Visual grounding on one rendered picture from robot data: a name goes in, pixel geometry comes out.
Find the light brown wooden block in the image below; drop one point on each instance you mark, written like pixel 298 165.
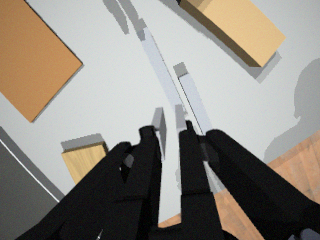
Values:
pixel 81 160

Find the pale grey square stick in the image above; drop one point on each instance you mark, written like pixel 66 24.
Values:
pixel 195 102
pixel 159 67

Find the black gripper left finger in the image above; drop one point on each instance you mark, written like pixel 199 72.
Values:
pixel 83 211

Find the brown clipboard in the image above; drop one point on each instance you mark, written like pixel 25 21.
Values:
pixel 34 62

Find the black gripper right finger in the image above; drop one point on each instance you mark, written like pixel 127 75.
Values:
pixel 277 209

